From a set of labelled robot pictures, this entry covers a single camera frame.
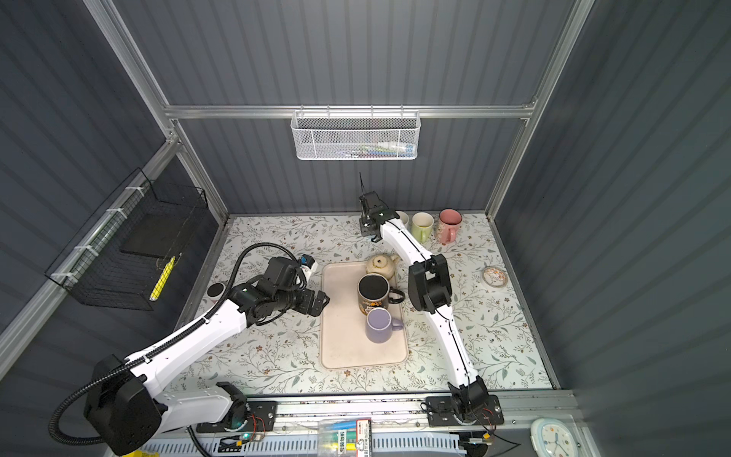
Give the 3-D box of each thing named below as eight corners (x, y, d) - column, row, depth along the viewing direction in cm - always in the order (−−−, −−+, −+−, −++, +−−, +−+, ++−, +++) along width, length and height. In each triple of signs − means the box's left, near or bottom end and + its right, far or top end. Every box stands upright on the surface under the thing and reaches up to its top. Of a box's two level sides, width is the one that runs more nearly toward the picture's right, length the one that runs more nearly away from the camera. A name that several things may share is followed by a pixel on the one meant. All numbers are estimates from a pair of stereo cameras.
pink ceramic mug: (433, 246, 111) (438, 229, 103) (437, 224, 119) (441, 206, 111) (454, 250, 110) (460, 233, 102) (456, 227, 118) (462, 209, 110)
